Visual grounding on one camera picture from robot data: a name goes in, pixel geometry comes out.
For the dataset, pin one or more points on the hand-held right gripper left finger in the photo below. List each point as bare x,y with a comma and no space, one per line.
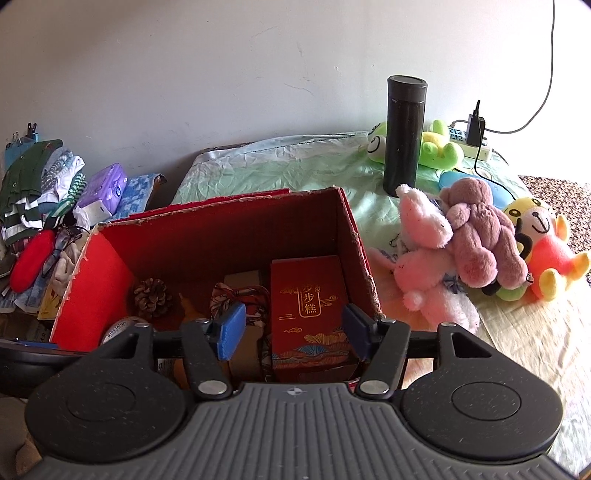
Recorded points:
231,332

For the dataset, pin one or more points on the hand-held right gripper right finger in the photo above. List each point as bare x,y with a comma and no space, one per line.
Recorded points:
356,332

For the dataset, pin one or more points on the small orange gourd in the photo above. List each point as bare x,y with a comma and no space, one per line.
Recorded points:
191,311

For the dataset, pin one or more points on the red patterned gift box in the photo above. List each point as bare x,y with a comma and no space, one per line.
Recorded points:
304,295

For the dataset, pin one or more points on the brown pine cone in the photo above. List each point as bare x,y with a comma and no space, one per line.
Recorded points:
152,297

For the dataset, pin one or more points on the large red cardboard box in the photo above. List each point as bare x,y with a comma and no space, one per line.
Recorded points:
231,240

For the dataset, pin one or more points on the white printed tape roll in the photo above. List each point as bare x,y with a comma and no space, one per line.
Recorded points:
117,330

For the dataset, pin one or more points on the pink plush rabbit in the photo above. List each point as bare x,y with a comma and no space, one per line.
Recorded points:
425,272

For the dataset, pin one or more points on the mauve plush toy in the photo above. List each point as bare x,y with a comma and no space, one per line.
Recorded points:
475,240

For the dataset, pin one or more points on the blue patterned cloth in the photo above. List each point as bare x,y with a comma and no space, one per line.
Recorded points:
138,194

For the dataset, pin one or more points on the light green bed sheet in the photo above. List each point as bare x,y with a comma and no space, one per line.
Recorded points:
286,170

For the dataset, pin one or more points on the yellow booklet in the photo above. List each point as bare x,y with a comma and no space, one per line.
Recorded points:
48,307

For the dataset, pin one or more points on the purple tissue pack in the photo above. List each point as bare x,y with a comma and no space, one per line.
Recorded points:
104,184

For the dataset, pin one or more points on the black eyeglasses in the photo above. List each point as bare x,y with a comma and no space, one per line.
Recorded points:
59,240

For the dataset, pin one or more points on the black thermos bottle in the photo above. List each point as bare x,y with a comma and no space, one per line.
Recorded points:
405,138

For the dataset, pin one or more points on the green frog plush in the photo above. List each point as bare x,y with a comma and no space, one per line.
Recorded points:
438,147

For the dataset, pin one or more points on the yellow and orange plush toy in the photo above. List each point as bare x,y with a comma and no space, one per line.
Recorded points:
549,249

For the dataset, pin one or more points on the red pouch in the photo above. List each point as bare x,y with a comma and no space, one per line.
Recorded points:
32,261

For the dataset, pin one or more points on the black round object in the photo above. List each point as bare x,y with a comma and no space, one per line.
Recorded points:
18,369

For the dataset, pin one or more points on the white power strip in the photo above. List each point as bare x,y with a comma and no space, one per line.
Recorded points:
482,151

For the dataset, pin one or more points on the black charger plug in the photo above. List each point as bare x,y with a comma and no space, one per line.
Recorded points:
475,129

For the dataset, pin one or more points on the brown patterned blanket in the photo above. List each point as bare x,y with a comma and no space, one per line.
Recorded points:
572,207

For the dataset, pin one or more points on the pile of clothes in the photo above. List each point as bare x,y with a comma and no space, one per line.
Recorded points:
27,184

